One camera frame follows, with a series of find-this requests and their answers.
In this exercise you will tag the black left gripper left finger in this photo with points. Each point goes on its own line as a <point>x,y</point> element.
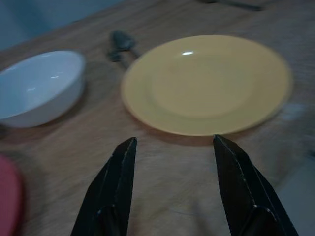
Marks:
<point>110,191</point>

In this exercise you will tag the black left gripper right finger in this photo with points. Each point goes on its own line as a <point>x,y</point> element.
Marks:
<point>246,196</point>

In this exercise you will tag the red plate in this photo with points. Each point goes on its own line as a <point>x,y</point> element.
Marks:
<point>9,196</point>

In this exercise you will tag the yellow plate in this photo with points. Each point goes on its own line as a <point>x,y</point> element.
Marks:
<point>204,86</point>

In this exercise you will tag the white bowl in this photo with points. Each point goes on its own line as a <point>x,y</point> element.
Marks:
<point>37,86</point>

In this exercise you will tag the metal spoon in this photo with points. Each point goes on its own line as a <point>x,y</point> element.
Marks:
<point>123,41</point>
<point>236,4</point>

